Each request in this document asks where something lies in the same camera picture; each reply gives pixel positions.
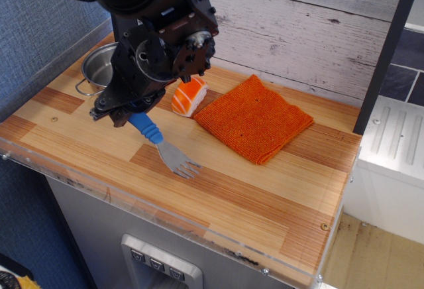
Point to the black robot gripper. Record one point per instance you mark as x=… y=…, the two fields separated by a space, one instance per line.
x=150 y=57

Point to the blue handled metal fork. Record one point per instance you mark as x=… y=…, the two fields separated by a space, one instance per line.
x=171 y=156

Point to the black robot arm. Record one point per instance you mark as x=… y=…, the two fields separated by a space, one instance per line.
x=156 y=10

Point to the stainless steel pot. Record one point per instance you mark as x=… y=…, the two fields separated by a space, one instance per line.
x=97 y=69

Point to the salmon sushi toy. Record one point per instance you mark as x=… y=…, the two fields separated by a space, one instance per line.
x=188 y=96

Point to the orange knitted cloth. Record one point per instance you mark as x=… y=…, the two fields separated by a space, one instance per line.
x=253 y=120

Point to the clear acrylic table edge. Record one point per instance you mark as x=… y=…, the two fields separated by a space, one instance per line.
x=277 y=218

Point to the silver dispenser panel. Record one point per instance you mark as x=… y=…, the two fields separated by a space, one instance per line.
x=151 y=267

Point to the yellow black object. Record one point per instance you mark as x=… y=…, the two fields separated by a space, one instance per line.
x=10 y=281

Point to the white grooved cabinet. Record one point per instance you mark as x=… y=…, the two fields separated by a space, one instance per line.
x=386 y=187

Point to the black right frame post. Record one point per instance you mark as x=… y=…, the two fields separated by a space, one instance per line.
x=393 y=36

